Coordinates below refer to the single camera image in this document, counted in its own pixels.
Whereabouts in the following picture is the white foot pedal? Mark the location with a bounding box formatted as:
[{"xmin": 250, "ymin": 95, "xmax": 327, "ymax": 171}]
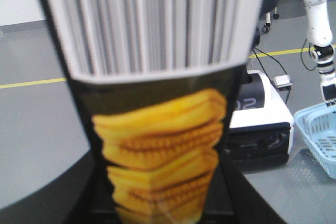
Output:
[{"xmin": 273, "ymin": 74, "xmax": 292, "ymax": 89}]

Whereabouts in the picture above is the white black robot base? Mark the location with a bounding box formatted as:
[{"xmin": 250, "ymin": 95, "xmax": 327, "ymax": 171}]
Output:
[{"xmin": 225, "ymin": 70, "xmax": 294, "ymax": 171}]

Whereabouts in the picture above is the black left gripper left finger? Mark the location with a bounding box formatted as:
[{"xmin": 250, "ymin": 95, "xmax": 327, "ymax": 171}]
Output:
[{"xmin": 64, "ymin": 151, "xmax": 118, "ymax": 223}]

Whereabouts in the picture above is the black cracker box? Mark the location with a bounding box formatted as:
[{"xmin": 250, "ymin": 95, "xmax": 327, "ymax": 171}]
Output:
[{"xmin": 40, "ymin": 0, "xmax": 262, "ymax": 223}]

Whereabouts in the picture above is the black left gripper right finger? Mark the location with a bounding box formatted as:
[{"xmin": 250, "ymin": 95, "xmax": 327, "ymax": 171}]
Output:
[{"xmin": 202, "ymin": 151, "xmax": 285, "ymax": 223}]

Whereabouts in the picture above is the light blue plastic basket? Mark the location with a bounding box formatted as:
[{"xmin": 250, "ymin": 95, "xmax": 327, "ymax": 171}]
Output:
[{"xmin": 294, "ymin": 103, "xmax": 335, "ymax": 179}]

